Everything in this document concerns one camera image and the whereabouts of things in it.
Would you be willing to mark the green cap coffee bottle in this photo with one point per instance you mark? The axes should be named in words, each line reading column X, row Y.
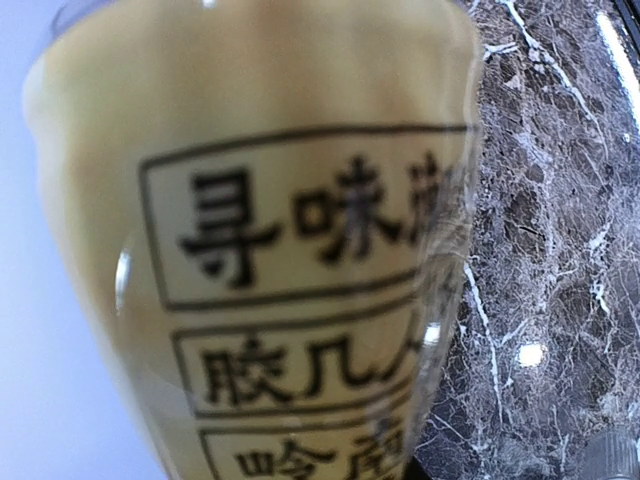
column 611, row 454

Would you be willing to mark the yellow tea bottle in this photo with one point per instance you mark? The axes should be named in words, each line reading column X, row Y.
column 265, row 210

